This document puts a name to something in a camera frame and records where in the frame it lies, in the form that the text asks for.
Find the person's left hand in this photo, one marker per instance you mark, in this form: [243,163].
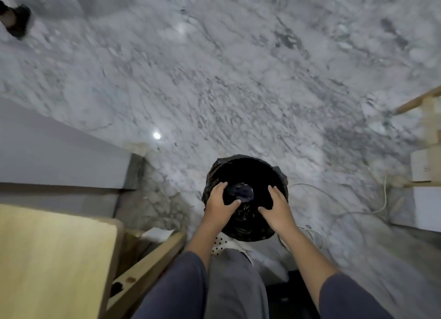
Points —
[217,208]

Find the person's right hand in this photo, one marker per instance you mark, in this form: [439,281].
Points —
[279,215]

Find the person's left thumb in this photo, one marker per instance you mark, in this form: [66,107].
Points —
[233,205]

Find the person's right thumb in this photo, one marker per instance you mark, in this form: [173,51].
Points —
[264,212]

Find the trash bin with black bag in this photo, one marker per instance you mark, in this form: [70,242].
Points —
[248,172]

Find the person's right forearm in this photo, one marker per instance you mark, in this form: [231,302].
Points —
[320,270]

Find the person's left forearm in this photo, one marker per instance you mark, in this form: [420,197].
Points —
[193,256]

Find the dark crumpled trash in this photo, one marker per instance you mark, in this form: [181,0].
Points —
[243,193]

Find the white perforated slipper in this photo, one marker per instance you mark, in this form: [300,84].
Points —
[224,243]

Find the person's grey trouser leg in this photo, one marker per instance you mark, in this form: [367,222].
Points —
[236,287]

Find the white paper sheet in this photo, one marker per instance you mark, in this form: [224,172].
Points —
[157,235]

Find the white block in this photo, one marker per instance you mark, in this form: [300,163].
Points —
[423,206]

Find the white box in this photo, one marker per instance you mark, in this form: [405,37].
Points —
[427,165]

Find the light wooden table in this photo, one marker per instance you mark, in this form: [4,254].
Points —
[51,260]

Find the wooden bench rail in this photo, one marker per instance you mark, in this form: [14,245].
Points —
[144,270]

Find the light wooden shelf frame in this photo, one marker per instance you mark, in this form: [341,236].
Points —
[430,122]

